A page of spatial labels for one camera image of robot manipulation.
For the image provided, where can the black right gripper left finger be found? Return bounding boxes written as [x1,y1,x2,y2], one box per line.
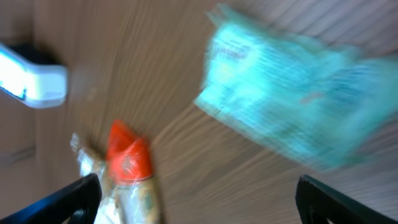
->
[1,174,102,224]

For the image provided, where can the orange spaghetti package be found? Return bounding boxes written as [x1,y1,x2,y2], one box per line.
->
[105,120,162,223]

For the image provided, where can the white barcode scanner stand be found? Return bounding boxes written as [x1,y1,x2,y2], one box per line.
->
[1,43,68,109]

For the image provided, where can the teal wipes packet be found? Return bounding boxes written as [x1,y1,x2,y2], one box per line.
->
[195,4,397,169]

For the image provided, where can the beige cookie pouch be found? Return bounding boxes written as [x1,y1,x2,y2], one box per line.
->
[70,133,109,199]

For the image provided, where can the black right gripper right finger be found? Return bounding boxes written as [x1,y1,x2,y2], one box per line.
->
[295,175,397,224]

